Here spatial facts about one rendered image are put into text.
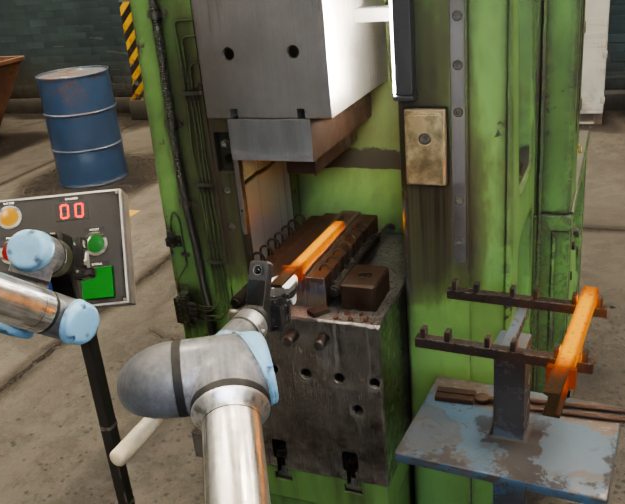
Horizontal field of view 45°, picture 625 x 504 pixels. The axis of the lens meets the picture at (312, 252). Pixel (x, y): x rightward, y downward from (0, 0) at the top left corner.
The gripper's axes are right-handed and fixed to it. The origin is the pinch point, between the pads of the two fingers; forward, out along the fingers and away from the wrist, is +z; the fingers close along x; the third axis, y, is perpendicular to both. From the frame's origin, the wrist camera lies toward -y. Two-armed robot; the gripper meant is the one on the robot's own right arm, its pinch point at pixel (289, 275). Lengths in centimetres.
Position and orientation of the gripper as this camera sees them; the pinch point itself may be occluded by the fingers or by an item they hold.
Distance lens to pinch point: 174.0
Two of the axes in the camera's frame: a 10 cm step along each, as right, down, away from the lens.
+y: 0.9, 9.2, 3.7
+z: 3.7, -3.8, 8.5
